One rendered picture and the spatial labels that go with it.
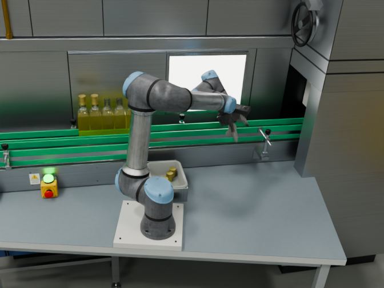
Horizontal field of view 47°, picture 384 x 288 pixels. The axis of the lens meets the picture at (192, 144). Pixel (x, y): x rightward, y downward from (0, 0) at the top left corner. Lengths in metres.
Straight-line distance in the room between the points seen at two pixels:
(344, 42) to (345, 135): 0.50
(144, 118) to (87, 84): 0.60
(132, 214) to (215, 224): 0.37
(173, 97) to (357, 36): 0.93
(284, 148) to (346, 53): 0.63
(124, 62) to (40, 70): 0.40
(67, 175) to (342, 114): 1.36
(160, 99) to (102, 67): 0.67
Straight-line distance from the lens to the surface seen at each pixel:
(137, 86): 1.67
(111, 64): 2.22
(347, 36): 2.13
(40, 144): 2.21
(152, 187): 1.77
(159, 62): 2.24
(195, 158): 2.32
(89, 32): 2.20
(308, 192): 2.31
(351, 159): 2.49
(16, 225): 2.06
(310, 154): 2.34
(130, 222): 1.96
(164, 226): 1.85
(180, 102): 1.64
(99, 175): 2.19
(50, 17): 2.19
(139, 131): 1.74
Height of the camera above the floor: 2.06
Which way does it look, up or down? 31 degrees down
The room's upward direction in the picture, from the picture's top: 4 degrees clockwise
